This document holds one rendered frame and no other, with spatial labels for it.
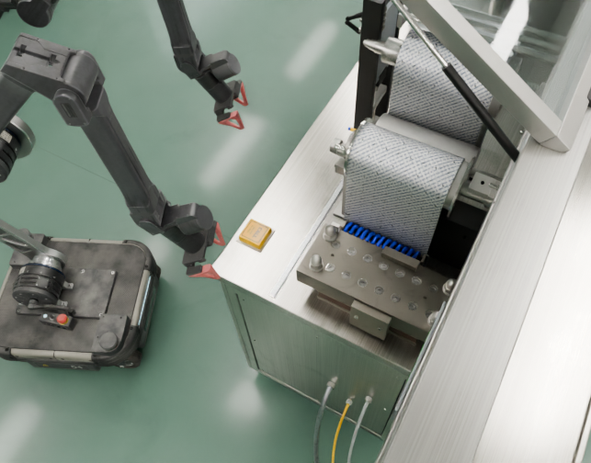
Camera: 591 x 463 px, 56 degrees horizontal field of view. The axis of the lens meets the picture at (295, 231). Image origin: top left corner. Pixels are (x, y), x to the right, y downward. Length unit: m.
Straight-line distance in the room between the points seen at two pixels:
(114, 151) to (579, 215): 0.84
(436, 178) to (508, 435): 0.58
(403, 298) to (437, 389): 0.75
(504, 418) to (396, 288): 0.58
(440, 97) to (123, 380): 1.74
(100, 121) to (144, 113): 2.29
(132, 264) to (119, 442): 0.71
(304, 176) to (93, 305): 1.08
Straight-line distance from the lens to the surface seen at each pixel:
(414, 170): 1.25
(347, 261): 1.42
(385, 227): 1.43
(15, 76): 0.99
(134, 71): 3.59
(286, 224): 1.63
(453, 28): 0.79
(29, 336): 2.45
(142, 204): 1.20
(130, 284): 2.39
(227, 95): 1.63
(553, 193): 0.82
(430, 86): 1.38
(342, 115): 1.90
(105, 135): 1.06
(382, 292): 1.38
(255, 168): 2.92
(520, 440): 0.89
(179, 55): 1.55
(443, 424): 0.64
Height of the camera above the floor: 2.27
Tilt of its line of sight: 58 degrees down
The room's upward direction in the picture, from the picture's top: 4 degrees counter-clockwise
